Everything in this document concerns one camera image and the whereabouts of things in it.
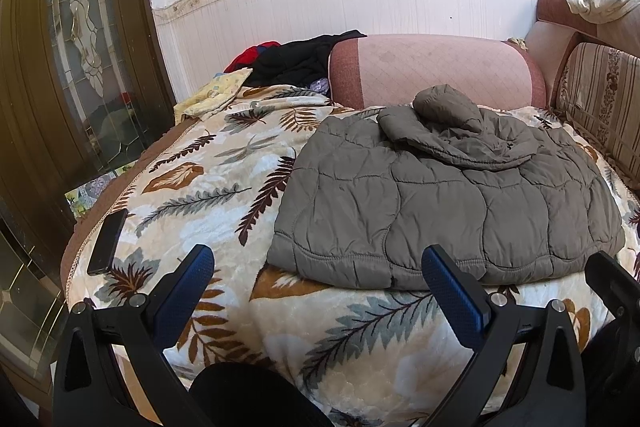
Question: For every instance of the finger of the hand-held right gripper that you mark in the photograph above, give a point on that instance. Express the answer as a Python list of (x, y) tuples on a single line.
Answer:
[(620, 292)]

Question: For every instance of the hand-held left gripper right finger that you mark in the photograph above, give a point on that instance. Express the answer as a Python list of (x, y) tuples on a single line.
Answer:
[(452, 294)]

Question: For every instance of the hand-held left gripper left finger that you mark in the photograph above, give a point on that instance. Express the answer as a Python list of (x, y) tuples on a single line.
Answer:
[(185, 292)]

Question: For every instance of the olive quilted hooded jacket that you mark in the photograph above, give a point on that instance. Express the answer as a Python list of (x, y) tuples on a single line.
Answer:
[(425, 207)]

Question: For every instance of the person's black trouser leg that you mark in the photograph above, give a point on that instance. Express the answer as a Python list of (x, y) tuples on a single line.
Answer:
[(615, 382), (250, 397)]

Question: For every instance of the black smartphone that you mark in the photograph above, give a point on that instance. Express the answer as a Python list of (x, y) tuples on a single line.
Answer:
[(107, 242)]

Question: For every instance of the leaf print fleece blanket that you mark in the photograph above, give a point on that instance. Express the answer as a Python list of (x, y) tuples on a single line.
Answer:
[(210, 187)]

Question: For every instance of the patterned floor mat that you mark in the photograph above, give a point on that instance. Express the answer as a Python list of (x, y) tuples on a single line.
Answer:
[(85, 197)]

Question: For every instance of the glass panel with brass strips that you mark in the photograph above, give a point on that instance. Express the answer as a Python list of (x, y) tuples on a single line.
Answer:
[(25, 287)]

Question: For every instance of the yellow patterned cloth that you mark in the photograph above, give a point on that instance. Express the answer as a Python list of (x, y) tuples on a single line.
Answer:
[(215, 94)]

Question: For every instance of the striped floral sofa cushion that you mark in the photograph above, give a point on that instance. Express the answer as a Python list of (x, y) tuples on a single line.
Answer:
[(600, 92)]

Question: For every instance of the pink bolster cushion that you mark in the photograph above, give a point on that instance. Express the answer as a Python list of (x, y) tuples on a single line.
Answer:
[(425, 62)]

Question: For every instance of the red garment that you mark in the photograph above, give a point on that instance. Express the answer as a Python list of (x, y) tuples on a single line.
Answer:
[(245, 56)]

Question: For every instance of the small purple cloth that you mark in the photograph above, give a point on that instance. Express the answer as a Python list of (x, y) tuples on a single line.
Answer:
[(321, 86)]

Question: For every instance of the pink brown sofa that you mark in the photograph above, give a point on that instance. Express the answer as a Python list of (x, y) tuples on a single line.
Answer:
[(545, 52)]

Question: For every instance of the black garment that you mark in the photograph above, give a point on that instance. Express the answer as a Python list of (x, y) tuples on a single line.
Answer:
[(295, 62)]

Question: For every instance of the small floral cloth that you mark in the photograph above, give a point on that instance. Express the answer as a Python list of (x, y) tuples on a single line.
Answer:
[(517, 44)]

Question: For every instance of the wooden door with glass inlay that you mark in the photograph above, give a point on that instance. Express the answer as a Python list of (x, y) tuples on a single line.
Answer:
[(30, 57)]

